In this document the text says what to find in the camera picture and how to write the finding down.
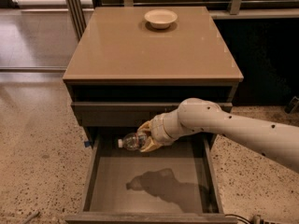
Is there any grey window ledge rail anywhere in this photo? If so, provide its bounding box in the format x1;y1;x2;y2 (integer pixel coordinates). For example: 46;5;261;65
209;8;299;20

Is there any white bowl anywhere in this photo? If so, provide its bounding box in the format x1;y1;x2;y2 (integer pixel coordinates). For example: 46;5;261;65
144;9;178;29

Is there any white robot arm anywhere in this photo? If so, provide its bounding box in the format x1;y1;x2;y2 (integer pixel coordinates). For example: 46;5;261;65
138;98;299;173

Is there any tan drawer cabinet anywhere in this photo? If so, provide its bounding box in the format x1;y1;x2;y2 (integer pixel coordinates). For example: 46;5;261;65
63;7;243;142

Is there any grey metal rod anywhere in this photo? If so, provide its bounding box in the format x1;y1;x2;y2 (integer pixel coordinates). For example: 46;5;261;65
21;211;40;224

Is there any blue tape piece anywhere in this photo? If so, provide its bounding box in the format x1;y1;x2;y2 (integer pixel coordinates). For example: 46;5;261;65
84;141;91;147

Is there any black cable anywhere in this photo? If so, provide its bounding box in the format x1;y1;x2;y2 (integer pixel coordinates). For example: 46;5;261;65
224;214;254;224

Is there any dark object by wall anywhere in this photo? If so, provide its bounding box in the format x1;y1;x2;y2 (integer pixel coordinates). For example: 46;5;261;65
284;96;299;114

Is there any clear plastic water bottle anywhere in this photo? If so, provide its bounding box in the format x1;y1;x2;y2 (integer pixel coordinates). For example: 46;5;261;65
118;132;148;151

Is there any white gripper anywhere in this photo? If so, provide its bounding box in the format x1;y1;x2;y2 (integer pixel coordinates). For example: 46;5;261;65
137;110;187;152

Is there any metal frame post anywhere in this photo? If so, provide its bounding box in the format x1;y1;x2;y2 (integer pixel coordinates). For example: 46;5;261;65
65;0;86;40

